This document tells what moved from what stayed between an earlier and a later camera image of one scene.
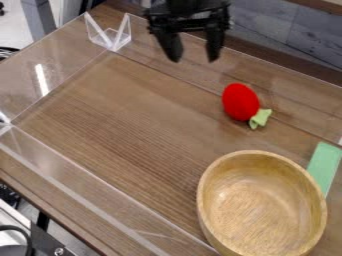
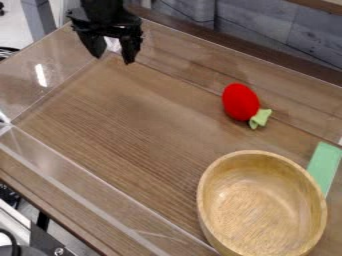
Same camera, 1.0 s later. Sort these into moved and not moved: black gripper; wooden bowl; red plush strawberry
Moved: black gripper
Not moved: wooden bowl; red plush strawberry
